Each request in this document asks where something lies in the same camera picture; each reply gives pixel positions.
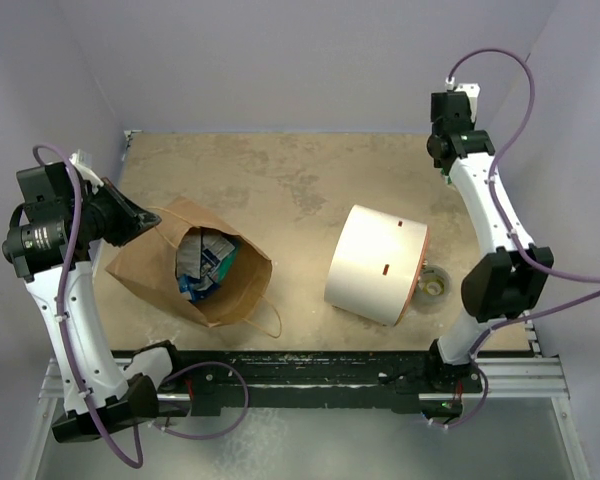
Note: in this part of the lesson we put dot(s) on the brown paper bag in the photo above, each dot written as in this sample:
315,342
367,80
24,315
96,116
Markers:
147,268

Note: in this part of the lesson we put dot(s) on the dark blue snack packet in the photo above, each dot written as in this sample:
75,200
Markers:
195,290

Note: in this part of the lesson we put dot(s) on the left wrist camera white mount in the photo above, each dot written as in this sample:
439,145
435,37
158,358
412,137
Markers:
82,162

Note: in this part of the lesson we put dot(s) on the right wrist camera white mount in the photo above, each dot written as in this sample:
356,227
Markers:
471,91

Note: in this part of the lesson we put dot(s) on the dark blue kettle chips bag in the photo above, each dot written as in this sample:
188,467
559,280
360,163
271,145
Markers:
191,257

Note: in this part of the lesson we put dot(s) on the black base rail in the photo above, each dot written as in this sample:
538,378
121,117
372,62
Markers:
400,381

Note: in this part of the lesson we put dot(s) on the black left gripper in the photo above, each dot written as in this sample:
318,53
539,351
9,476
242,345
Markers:
133,219

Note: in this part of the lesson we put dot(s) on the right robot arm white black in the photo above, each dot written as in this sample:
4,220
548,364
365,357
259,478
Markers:
501,286

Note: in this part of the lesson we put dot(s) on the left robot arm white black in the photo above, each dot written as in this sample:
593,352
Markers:
48,243

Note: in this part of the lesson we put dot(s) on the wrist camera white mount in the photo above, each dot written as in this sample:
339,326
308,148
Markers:
471,91
82,162

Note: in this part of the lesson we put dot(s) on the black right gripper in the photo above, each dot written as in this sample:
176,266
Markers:
470,122

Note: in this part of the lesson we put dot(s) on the white cylindrical toy drum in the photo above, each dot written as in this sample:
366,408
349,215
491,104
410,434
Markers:
376,265

